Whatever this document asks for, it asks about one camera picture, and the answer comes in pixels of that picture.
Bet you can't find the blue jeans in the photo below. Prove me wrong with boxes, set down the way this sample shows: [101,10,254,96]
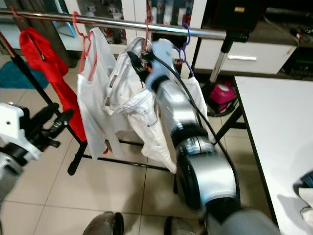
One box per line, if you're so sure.
[295,171,313,190]

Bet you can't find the plain red garment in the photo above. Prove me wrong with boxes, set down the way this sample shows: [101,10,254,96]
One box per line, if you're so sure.
[20,27,89,145]

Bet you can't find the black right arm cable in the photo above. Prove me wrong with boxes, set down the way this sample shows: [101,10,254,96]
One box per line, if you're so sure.
[154,54,241,206]

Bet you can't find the pink plastic object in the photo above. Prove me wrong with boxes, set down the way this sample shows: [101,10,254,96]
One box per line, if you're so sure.
[208,81,235,114]

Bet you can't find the black clothes rack silver rail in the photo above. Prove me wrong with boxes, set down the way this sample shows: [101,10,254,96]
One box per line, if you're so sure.
[0,7,250,194]

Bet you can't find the white jacket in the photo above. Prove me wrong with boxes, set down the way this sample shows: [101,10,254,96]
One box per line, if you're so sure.
[297,188,313,227]

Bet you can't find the red plastic hanger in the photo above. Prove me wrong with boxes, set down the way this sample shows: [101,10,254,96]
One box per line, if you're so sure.
[72,11,93,81]
[139,15,152,89]
[10,6,25,30]

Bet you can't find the teal rug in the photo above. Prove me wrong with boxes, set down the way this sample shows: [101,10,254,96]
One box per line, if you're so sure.
[0,60,36,90]

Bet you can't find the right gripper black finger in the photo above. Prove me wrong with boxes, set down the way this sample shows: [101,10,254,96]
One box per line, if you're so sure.
[126,50,141,75]

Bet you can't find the purple plastic hanger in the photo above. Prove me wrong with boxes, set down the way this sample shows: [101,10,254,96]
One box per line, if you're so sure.
[179,22,196,79]

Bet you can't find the white table black frame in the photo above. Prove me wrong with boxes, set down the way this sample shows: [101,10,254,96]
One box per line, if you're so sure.
[234,76,313,235]

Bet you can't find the white sleeveless shirt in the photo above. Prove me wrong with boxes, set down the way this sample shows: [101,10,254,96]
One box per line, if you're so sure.
[77,27,120,160]

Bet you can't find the white pants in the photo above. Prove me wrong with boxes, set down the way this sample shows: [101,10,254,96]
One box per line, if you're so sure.
[103,37,178,174]

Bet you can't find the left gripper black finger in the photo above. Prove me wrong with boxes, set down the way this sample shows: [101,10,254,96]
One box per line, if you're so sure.
[28,102,60,132]
[47,109,75,141]

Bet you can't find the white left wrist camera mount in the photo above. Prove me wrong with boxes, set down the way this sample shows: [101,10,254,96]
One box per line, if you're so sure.
[0,103,47,160]

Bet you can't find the pale right wrist camera mount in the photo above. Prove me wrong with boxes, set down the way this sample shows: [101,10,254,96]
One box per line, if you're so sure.
[146,39,175,92]

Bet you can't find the black box with gold label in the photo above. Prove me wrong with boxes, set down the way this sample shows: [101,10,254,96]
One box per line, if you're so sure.
[201,0,265,32]

